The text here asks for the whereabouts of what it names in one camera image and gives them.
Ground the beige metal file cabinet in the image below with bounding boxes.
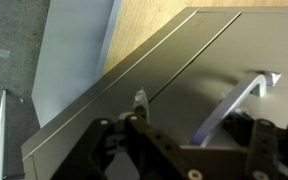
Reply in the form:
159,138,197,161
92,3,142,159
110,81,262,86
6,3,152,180
20,6,288,180

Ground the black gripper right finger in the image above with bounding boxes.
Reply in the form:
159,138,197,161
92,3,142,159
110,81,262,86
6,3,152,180
222,110,288,180

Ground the beige drawer with tools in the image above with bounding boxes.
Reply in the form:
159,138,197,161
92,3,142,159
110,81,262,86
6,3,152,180
147,11,288,158

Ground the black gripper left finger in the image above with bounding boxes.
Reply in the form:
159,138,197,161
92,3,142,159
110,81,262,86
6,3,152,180
50,87,203,180

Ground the pale tape patch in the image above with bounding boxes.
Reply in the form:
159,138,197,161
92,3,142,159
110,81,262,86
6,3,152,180
0,47,12,59

